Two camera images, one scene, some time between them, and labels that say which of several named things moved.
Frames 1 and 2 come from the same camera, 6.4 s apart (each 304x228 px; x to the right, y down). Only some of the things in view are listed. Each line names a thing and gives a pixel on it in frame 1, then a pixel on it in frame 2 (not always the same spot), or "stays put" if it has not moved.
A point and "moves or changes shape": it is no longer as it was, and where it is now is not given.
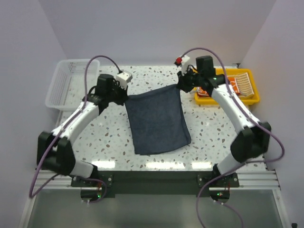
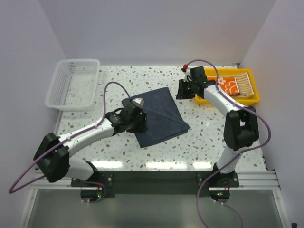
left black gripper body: x=117 y=94 to x=138 y=125
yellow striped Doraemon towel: x=243 y=84 stays put
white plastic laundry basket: x=67 y=90 stays put
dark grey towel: x=157 y=121 moves or changes shape
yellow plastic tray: x=247 y=100 stays put
